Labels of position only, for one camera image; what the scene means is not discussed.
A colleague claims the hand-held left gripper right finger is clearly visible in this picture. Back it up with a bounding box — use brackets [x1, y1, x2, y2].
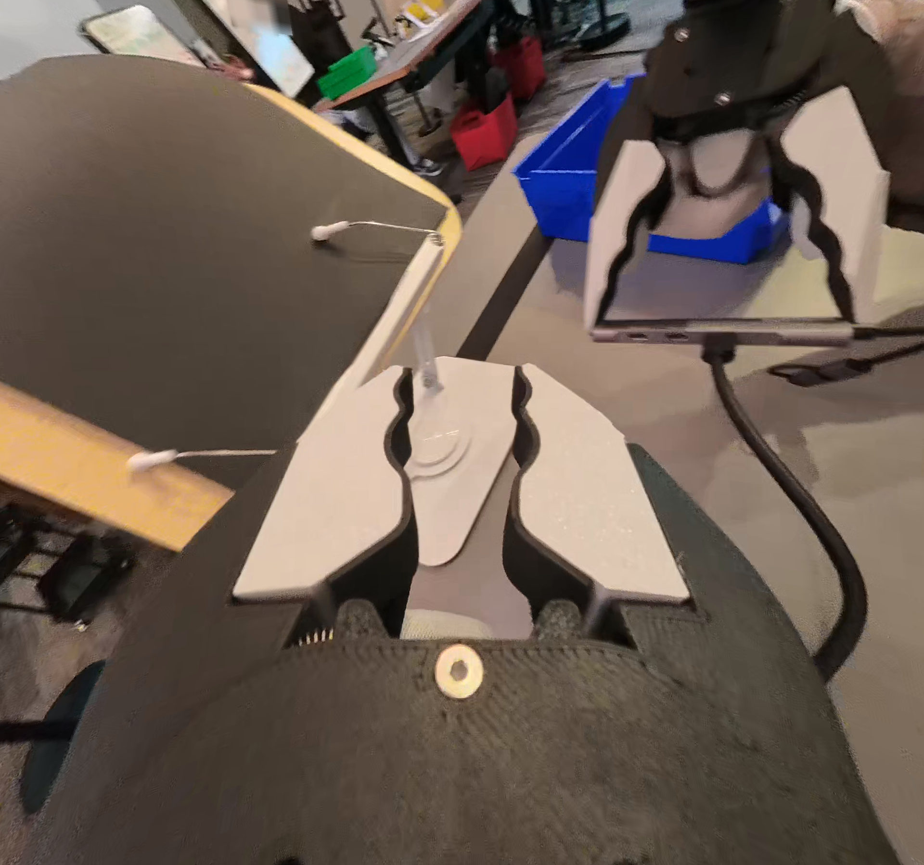
[503, 363, 694, 638]

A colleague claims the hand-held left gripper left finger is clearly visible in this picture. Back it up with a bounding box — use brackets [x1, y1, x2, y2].
[231, 365, 421, 638]

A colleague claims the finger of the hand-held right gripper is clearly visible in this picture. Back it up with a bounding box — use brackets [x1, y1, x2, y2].
[769, 85, 890, 326]
[583, 139, 676, 335]

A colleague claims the blue plastic bin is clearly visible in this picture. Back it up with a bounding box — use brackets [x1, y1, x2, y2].
[514, 74, 791, 264]

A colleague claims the black usb-c cable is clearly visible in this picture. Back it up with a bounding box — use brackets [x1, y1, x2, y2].
[702, 344, 869, 682]

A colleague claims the person's right forearm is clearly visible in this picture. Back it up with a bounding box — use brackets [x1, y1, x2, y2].
[834, 0, 924, 234]

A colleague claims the white stand base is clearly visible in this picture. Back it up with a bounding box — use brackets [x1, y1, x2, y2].
[400, 356, 521, 566]

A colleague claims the red bag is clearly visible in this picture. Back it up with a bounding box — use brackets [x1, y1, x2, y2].
[451, 96, 519, 171]
[498, 35, 546, 101]

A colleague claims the long wooden desk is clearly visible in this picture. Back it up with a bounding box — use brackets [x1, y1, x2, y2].
[314, 0, 546, 115]

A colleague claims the green plastic bin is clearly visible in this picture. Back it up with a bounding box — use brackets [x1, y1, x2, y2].
[318, 48, 380, 101]

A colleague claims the whiteboard on stand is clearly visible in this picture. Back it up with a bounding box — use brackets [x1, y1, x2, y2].
[189, 0, 315, 99]
[79, 4, 206, 70]

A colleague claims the metal stand bracket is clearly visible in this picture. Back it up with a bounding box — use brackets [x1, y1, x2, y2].
[408, 302, 445, 404]

